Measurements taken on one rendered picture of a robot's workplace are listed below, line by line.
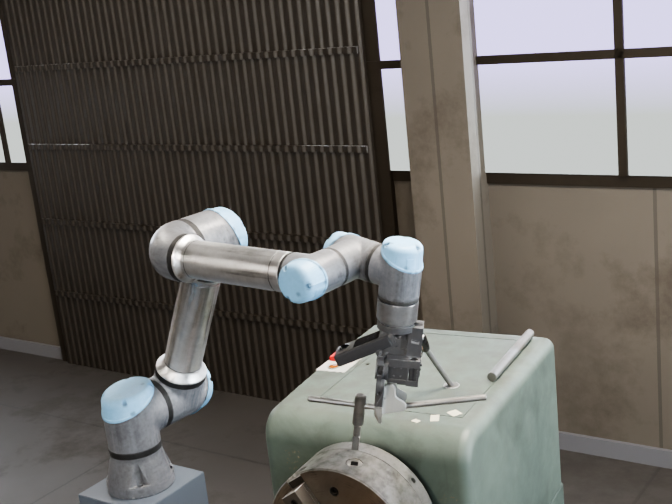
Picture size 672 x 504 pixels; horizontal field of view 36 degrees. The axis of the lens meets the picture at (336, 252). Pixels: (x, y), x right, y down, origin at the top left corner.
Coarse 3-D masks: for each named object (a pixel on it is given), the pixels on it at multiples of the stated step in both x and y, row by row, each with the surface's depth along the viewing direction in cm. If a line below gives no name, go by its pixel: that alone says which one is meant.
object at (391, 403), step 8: (392, 384) 193; (392, 392) 193; (384, 400) 193; (392, 400) 193; (400, 400) 193; (376, 408) 193; (384, 408) 194; (392, 408) 194; (400, 408) 194; (376, 416) 195
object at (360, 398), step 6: (360, 396) 196; (366, 396) 196; (354, 402) 196; (360, 402) 195; (354, 408) 197; (360, 408) 196; (354, 414) 197; (360, 414) 196; (354, 420) 197; (360, 420) 197; (354, 426) 198; (360, 426) 197; (354, 432) 198; (360, 432) 199; (354, 438) 199; (354, 444) 199
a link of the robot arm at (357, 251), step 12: (336, 240) 191; (348, 240) 190; (360, 240) 190; (348, 252) 186; (360, 252) 188; (372, 252) 187; (348, 264) 185; (360, 264) 187; (348, 276) 185; (360, 276) 189
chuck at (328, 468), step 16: (304, 464) 209; (320, 464) 202; (336, 464) 201; (368, 464) 201; (384, 464) 203; (288, 480) 205; (304, 480) 202; (320, 480) 201; (336, 480) 199; (352, 480) 197; (368, 480) 197; (384, 480) 199; (400, 480) 201; (320, 496) 202; (336, 496) 200; (352, 496) 198; (368, 496) 196; (384, 496) 195; (400, 496) 198; (416, 496) 201
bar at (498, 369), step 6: (528, 330) 250; (522, 336) 246; (528, 336) 247; (516, 342) 243; (522, 342) 243; (510, 348) 240; (516, 348) 240; (522, 348) 242; (510, 354) 236; (516, 354) 238; (504, 360) 233; (510, 360) 235; (498, 366) 230; (504, 366) 231; (492, 372) 227; (498, 372) 228; (492, 378) 227
